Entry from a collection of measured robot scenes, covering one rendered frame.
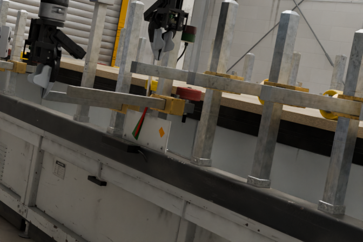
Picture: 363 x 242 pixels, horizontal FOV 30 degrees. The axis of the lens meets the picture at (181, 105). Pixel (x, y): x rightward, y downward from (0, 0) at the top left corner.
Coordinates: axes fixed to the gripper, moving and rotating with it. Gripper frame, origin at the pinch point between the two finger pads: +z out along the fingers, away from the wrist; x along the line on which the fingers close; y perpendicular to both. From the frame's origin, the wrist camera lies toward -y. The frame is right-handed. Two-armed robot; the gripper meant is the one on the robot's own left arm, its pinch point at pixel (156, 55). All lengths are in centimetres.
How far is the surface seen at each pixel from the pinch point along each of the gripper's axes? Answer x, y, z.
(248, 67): 117, -96, -5
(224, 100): 26.0, 3.1, 9.7
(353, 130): 12, 68, 9
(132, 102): -3.5, -3.4, 14.9
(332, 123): 27, 48, 9
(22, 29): 9, -132, -2
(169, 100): 8.4, -1.7, 12.6
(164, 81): 9.1, -7.4, 7.3
